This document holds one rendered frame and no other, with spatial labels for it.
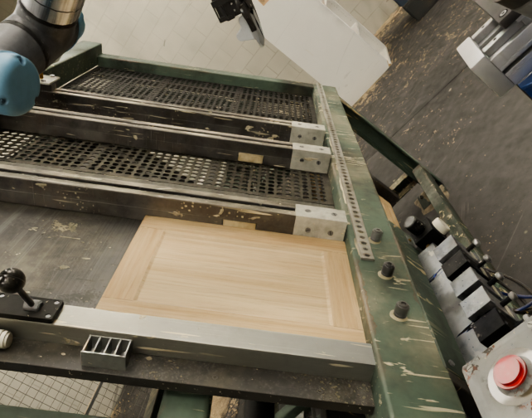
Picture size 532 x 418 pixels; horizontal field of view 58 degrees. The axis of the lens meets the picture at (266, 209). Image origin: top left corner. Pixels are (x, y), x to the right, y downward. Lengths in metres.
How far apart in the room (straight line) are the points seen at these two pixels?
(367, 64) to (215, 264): 4.09
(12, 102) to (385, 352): 0.66
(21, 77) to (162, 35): 6.04
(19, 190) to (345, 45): 3.99
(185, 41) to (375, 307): 5.88
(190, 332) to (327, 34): 4.24
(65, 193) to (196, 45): 5.45
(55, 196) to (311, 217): 0.61
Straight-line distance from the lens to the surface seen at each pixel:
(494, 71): 1.05
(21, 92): 0.66
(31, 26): 0.72
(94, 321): 0.86
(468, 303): 0.99
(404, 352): 0.88
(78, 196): 1.23
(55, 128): 1.70
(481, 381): 0.65
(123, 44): 6.90
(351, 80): 5.00
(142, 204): 1.18
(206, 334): 0.83
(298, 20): 4.85
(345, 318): 0.95
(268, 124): 1.78
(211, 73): 2.54
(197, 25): 6.51
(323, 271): 1.07
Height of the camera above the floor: 1.39
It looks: 15 degrees down
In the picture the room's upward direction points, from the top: 55 degrees counter-clockwise
